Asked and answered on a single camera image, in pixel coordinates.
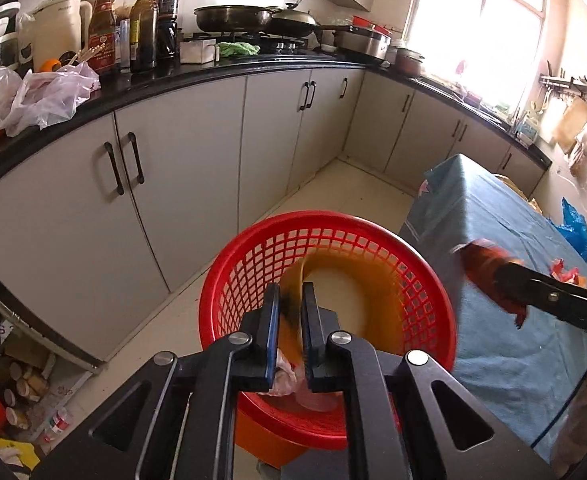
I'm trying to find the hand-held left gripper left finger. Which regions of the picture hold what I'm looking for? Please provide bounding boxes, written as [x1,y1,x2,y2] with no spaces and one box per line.
[33,284,280,480]

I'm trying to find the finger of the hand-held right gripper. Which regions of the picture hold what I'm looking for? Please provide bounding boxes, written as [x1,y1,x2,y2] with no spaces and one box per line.
[493,260,587,343]

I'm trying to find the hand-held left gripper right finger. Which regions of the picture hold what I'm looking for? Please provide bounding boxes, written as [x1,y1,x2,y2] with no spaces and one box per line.
[301,282,557,480]

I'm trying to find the red plastic mesh basket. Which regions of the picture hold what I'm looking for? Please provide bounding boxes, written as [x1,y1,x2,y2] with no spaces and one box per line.
[198,210,458,451]

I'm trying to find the clear plastic wrapper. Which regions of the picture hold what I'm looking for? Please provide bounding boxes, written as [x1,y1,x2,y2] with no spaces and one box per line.
[272,352,301,397]

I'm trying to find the red and white wrapper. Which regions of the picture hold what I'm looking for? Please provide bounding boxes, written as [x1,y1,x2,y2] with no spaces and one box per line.
[548,257,581,286]

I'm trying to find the blue plastic bag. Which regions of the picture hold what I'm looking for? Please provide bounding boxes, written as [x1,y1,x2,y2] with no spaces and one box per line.
[548,197,587,262]

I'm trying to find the orange plastic bucket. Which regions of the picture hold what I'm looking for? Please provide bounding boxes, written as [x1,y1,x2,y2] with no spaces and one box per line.
[234,400,310,468]

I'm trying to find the blue tablecloth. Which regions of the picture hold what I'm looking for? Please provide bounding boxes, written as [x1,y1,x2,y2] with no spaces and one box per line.
[398,154,587,466]

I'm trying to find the hanging wooden cutting board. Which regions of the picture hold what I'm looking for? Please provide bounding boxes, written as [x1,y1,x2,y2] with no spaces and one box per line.
[553,97,587,155]

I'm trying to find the grey lower kitchen cabinets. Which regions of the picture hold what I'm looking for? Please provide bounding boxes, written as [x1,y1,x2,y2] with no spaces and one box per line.
[0,67,549,363]

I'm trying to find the small plastic bottle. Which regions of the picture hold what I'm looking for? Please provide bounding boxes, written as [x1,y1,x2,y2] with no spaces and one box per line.
[40,406,72,442]

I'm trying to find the group of paper cups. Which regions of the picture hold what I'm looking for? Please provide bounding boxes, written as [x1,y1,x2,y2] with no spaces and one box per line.
[4,360,50,430]

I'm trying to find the brown pot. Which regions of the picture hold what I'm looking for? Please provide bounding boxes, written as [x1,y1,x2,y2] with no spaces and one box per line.
[398,49,427,77]

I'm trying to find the kitchen window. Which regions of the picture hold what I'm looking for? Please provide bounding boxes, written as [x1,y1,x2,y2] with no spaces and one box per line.
[407,0,549,106]

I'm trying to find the yellow paper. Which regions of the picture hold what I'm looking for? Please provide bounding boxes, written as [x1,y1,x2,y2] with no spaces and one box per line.
[0,434,40,472]

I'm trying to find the green cloth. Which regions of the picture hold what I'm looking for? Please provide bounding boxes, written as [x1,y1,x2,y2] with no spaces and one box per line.
[217,41,260,57]

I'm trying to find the gas stove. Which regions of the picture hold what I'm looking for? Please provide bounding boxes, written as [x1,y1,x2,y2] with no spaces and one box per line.
[183,32,320,57]

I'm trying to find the small white box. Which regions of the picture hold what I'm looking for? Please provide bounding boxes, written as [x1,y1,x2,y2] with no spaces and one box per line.
[180,40,219,64]

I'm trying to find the steel electric cooker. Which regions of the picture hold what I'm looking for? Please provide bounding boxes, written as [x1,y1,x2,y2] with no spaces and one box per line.
[334,27,392,62]

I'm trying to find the lidded black wok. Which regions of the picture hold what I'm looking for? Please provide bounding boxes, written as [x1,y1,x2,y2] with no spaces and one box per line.
[268,3,355,39]

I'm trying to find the black frying pan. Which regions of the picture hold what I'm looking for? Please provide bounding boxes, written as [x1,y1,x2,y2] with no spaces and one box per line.
[194,5,281,34]

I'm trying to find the clear plastic bag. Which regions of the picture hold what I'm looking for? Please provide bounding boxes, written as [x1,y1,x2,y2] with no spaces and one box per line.
[0,62,100,137]

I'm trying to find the dark oil bottle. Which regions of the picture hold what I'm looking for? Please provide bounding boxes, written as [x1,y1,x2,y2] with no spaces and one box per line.
[130,0,159,73]

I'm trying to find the yellow cap soy sauce bottle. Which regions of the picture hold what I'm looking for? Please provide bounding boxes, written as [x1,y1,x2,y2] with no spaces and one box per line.
[154,0,180,59]

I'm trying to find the red label sauce bottle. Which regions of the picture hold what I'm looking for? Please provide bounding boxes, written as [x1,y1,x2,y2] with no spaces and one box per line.
[88,0,119,77]

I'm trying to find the white electric kettle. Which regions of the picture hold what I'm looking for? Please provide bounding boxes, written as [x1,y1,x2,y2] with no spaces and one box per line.
[30,0,94,72]

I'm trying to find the metal wall rack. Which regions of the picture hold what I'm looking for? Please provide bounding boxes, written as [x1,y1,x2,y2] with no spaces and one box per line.
[540,74,587,97]

